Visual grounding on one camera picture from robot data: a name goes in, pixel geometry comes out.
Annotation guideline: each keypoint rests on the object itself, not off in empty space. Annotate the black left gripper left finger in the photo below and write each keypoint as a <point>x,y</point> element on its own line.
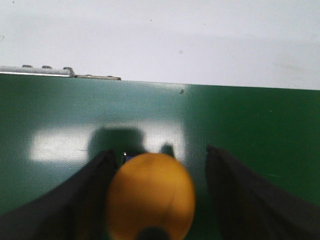
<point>74,210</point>

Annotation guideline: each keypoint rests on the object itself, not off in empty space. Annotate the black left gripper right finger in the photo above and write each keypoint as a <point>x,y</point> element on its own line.
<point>249,207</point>

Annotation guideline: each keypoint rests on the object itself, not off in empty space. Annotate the yellow mushroom push button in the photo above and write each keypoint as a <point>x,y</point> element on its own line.
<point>150,190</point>

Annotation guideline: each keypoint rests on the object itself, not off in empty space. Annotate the green conveyor belt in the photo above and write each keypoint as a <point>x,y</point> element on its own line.
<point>51,126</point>

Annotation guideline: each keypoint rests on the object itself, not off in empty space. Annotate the conveyor end plate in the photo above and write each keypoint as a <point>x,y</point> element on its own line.
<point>48,71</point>

